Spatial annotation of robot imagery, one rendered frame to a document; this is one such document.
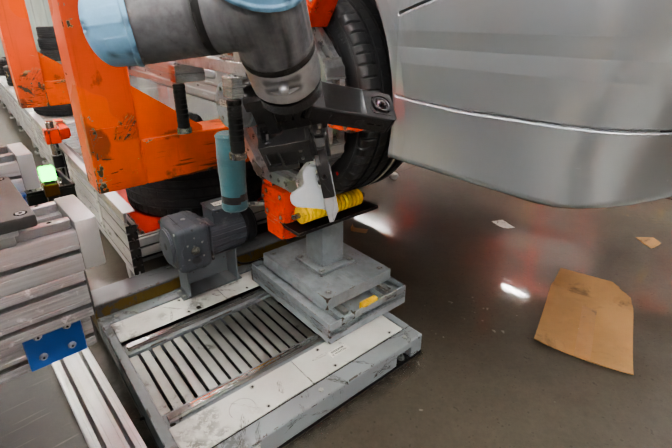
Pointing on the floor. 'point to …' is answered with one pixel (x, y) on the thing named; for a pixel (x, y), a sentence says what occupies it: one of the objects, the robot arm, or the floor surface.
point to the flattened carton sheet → (588, 320)
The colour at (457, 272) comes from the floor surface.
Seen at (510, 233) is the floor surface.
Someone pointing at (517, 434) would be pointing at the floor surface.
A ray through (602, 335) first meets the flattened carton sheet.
